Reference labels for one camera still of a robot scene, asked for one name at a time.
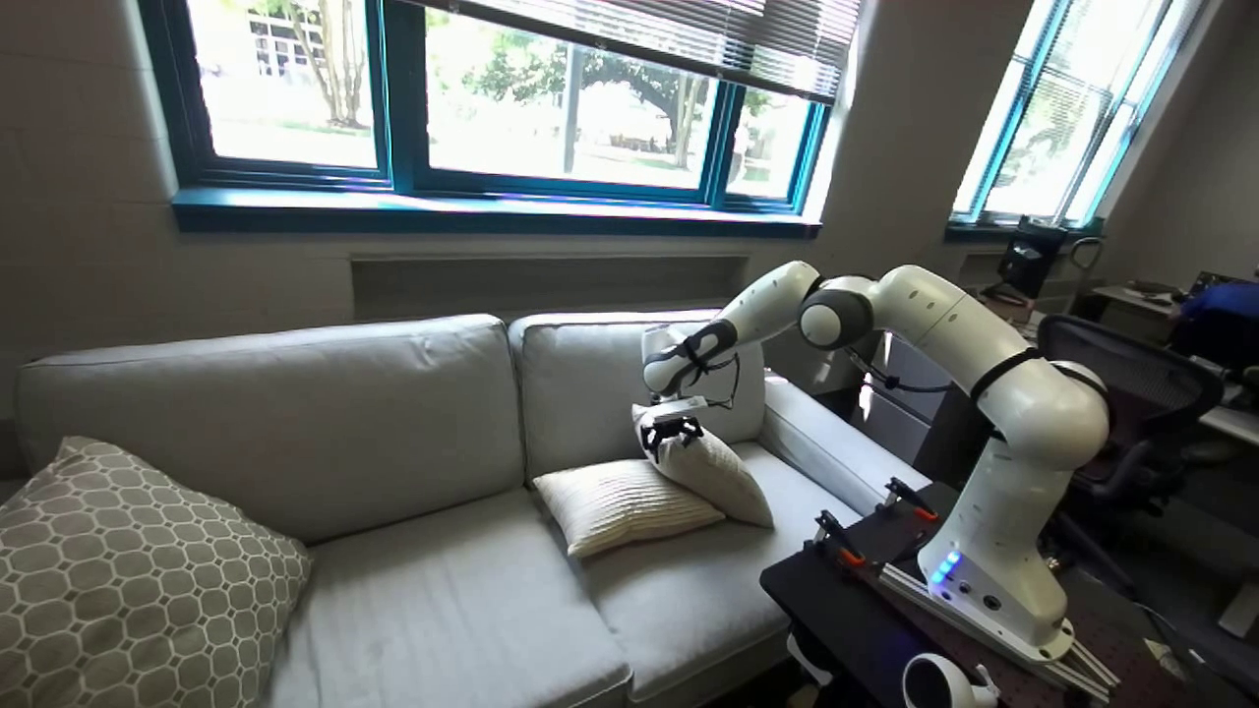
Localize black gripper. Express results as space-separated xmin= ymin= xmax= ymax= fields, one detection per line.
xmin=640 ymin=411 xmax=707 ymax=457

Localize cream striped pillow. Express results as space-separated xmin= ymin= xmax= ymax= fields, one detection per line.
xmin=630 ymin=406 xmax=773 ymax=527
xmin=533 ymin=462 xmax=724 ymax=564

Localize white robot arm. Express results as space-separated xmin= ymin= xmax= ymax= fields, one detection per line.
xmin=647 ymin=259 xmax=1109 ymax=662

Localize orange black clamp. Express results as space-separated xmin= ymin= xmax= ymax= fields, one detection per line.
xmin=884 ymin=478 xmax=939 ymax=524
xmin=806 ymin=512 xmax=867 ymax=571

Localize grey filing cabinet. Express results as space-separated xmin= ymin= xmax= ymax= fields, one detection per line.
xmin=853 ymin=336 xmax=988 ymax=488

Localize light grey sofa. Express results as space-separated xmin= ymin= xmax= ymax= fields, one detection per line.
xmin=15 ymin=312 xmax=908 ymax=708

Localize black robot table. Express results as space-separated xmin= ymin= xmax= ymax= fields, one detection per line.
xmin=754 ymin=478 xmax=1259 ymax=708

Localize white VR controller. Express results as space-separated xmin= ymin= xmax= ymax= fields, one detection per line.
xmin=901 ymin=653 xmax=1000 ymax=708

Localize window blinds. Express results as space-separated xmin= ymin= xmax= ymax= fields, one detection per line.
xmin=413 ymin=0 xmax=867 ymax=99

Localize black office chair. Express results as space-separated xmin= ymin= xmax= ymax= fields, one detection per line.
xmin=1038 ymin=314 xmax=1223 ymax=518

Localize teal framed main window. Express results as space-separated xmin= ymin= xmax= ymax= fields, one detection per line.
xmin=139 ymin=0 xmax=846 ymax=232

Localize teal framed side window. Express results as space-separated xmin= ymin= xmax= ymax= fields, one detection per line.
xmin=947 ymin=0 xmax=1208 ymax=232

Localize patterned beige pillow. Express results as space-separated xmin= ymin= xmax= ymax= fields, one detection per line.
xmin=0 ymin=437 xmax=310 ymax=708

